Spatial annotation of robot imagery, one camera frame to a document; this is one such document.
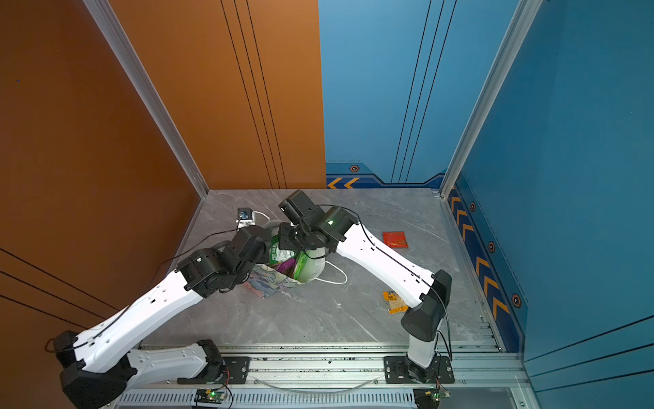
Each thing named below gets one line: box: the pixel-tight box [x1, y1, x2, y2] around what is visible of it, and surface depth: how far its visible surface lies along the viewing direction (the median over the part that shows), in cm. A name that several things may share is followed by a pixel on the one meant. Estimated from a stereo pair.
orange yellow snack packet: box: [382, 290, 409, 315], surface depth 87 cm
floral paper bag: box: [245, 229, 326, 299], surface depth 72 cm
